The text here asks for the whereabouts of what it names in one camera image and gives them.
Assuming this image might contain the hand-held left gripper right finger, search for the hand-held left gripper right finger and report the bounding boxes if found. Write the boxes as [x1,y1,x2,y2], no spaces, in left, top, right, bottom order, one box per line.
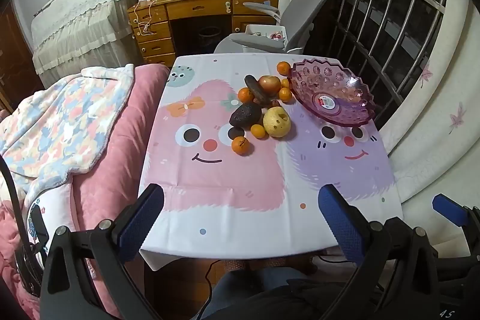
[318,184,447,320]

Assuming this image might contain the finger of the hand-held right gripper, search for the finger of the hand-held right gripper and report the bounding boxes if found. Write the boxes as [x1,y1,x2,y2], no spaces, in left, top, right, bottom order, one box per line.
[432,193,469,227]

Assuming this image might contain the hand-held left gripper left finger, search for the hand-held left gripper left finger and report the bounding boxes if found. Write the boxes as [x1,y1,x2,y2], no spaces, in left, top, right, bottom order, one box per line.
[39,183,166,320]

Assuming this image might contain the yellow pear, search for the yellow pear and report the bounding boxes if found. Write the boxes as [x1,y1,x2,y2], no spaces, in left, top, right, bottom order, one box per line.
[262,106,292,138]

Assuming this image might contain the pink plastic fruit bowl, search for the pink plastic fruit bowl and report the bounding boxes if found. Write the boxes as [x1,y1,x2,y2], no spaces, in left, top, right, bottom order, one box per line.
[288,58,376,127]

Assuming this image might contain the dark avocado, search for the dark avocado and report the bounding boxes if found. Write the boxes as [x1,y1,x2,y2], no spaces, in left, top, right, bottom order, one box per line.
[229,102,263,128]

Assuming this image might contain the pink quilted bedding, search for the pink quilted bedding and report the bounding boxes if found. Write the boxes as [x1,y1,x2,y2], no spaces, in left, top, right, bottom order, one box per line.
[0,64,172,320]

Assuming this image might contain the white printed pillow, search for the white printed pillow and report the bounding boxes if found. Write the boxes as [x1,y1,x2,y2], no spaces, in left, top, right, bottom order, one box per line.
[24,185,76,257]

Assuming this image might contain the printed cartoon tablecloth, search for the printed cartoon tablecloth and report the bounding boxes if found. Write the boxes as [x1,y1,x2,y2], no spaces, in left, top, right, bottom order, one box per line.
[138,54,404,272]

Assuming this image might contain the person's legs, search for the person's legs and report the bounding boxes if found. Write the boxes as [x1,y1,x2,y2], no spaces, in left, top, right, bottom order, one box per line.
[202,265,361,320]

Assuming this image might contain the pastel floral blanket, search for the pastel floral blanket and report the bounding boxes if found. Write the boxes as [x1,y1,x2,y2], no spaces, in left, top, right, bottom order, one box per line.
[0,63,135,201]

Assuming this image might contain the red apple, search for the red apple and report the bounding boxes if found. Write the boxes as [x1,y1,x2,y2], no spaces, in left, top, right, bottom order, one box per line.
[258,75,282,94]

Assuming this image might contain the black trash bin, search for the black trash bin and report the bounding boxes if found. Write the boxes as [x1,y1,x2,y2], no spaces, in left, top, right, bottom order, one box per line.
[197,26,222,51]

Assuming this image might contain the white lace cover cloth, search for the white lace cover cloth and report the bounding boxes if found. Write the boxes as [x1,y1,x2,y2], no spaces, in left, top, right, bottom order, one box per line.
[31,0,137,79]

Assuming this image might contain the metal window grille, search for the metal window grille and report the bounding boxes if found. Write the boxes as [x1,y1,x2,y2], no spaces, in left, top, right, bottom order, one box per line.
[326,0,451,126]

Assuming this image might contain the white box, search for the white box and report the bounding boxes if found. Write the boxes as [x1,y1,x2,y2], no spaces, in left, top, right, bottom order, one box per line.
[244,24,287,43]

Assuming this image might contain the brown wooden door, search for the brown wooden door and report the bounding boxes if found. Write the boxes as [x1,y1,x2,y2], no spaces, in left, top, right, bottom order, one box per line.
[0,1,46,114]

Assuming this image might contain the grey office chair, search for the grey office chair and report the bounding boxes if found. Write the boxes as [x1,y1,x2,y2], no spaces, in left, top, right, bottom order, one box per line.
[214,0,346,55]

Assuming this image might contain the thin black cable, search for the thin black cable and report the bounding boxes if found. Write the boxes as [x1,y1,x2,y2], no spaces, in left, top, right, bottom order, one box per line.
[204,260,226,306]

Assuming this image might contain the thick black cable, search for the thick black cable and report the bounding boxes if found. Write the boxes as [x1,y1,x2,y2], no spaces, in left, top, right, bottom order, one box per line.
[0,155,34,268]

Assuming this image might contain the white charging cables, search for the white charging cables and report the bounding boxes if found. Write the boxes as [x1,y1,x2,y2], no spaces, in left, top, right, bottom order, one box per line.
[133,0,158,37]

